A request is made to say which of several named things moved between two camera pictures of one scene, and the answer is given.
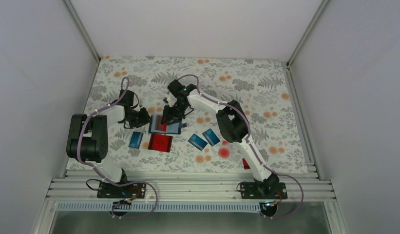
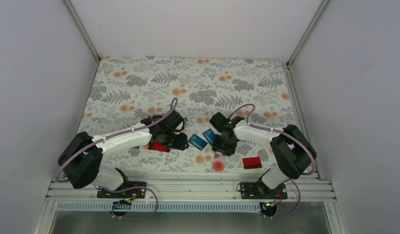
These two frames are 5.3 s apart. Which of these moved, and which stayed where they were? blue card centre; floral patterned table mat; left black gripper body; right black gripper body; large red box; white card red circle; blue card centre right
Moved: right black gripper body; left black gripper body; white card red circle
Stayed: floral patterned table mat; blue card centre; blue card centre right; large red box
